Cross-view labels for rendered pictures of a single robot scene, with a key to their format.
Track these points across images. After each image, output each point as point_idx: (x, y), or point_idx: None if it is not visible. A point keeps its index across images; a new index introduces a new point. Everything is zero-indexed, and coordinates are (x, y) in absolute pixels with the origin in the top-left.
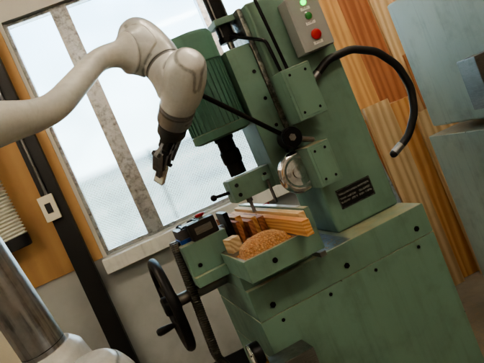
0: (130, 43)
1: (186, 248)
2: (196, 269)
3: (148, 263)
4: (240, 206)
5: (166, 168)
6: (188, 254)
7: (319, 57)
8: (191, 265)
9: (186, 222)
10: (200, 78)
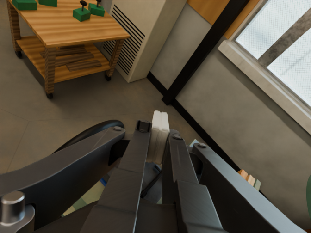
0: None
1: (80, 198)
2: (77, 209)
3: (87, 128)
4: (254, 184)
5: (152, 159)
6: (78, 200)
7: None
8: (75, 203)
9: (154, 165)
10: None
